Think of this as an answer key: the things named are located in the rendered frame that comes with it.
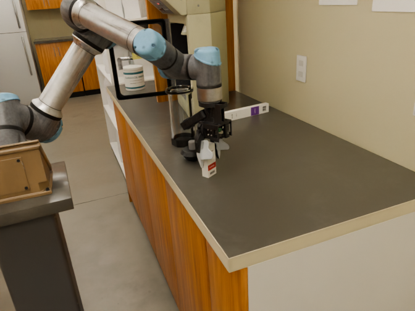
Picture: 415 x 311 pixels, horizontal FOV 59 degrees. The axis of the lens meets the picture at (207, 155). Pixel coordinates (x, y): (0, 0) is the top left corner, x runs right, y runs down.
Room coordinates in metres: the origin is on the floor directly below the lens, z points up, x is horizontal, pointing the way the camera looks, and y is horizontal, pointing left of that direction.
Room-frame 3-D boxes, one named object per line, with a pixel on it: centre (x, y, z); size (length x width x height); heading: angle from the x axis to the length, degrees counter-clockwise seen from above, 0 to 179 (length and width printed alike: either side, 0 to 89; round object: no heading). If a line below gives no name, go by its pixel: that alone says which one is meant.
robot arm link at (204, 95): (1.08, -0.02, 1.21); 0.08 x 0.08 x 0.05
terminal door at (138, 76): (1.99, 0.32, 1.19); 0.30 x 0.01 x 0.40; 102
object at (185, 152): (1.24, 0.05, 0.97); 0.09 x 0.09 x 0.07
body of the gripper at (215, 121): (1.07, -0.02, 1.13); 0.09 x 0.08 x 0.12; 50
